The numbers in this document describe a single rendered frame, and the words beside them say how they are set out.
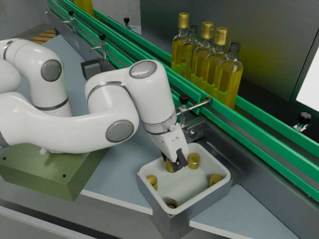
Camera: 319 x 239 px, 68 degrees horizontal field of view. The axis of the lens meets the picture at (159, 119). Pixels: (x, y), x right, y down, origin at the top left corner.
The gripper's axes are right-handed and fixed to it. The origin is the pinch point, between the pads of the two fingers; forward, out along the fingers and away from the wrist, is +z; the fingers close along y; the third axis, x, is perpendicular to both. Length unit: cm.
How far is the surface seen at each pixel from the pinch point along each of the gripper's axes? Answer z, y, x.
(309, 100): 1.5, -10.5, -39.9
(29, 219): 57, 59, 63
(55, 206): 80, 74, 57
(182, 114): -0.8, 9.8, -11.2
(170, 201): 10.4, -3.8, 5.9
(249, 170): 13.7, -10.3, -17.6
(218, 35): -15.1, 13.9, -30.6
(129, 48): 2, 62, -22
